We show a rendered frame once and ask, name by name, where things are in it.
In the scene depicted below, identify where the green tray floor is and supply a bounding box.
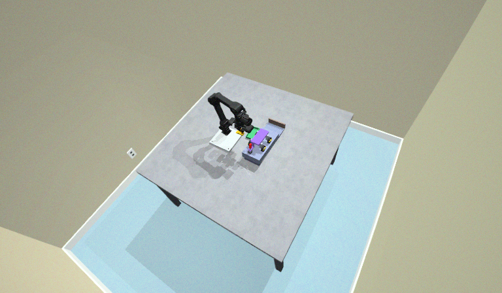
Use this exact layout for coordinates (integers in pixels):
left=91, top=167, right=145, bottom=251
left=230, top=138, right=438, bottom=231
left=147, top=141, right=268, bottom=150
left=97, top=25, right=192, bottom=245
left=247, top=128, right=258, bottom=138

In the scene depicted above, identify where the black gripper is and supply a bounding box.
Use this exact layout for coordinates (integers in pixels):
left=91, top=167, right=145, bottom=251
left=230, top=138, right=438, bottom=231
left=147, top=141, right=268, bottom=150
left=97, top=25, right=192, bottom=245
left=228, top=117, right=254, bottom=133

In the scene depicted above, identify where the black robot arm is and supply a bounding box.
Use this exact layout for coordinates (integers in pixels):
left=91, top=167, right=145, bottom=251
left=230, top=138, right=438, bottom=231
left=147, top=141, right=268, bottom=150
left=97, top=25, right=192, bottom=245
left=208, top=92, right=252, bottom=136

